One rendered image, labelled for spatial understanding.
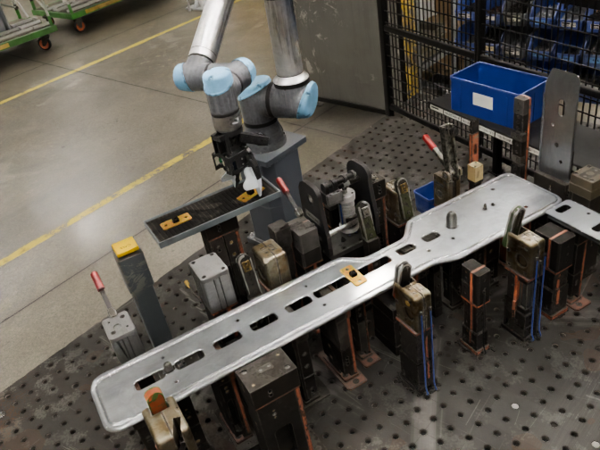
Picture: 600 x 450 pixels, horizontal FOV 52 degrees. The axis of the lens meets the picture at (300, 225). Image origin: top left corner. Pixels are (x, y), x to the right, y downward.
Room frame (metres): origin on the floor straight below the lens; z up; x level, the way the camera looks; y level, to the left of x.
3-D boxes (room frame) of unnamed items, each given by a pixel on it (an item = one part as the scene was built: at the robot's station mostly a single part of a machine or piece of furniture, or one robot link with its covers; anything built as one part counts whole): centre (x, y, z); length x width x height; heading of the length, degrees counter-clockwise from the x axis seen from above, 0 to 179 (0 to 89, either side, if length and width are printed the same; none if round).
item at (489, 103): (1.99, -0.78, 1.10); 0.30 x 0.17 x 0.13; 31
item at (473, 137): (1.64, -0.57, 0.95); 0.03 x 0.01 x 0.50; 114
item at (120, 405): (1.25, -0.10, 1.00); 1.38 x 0.22 x 0.02; 114
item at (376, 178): (1.55, -0.23, 0.91); 0.07 x 0.05 x 0.42; 24
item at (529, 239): (1.24, -0.57, 0.87); 0.12 x 0.09 x 0.35; 24
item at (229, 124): (1.50, 0.14, 1.40); 0.08 x 0.08 x 0.05
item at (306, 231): (1.43, 0.00, 0.89); 0.13 x 0.11 x 0.38; 24
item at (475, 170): (1.60, -0.56, 0.88); 0.04 x 0.04 x 0.36; 24
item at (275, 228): (1.42, 0.06, 0.90); 0.05 x 0.05 x 0.40; 24
